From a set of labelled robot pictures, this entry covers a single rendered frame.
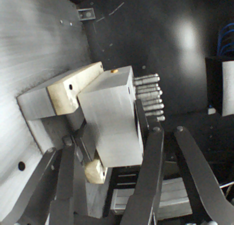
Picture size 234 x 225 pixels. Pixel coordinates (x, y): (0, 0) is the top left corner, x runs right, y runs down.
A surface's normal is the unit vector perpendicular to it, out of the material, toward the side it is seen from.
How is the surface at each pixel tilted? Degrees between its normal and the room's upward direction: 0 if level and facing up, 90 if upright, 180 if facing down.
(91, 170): 90
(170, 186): 90
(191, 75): 90
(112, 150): 90
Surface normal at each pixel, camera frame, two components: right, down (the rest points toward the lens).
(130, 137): -0.12, 0.39
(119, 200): -0.23, -0.90
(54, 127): 0.96, -0.17
